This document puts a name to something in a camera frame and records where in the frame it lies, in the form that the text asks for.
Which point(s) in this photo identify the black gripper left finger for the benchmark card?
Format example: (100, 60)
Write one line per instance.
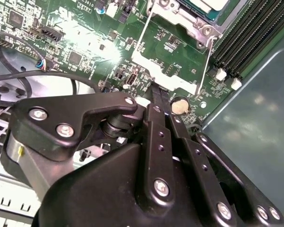
(61, 111)

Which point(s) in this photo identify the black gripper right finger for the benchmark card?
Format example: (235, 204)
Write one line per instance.
(210, 184)

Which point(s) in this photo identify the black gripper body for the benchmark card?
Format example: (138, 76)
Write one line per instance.
(97, 194)

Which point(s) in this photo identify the silver CPU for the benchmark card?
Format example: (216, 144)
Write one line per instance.
(210, 4)

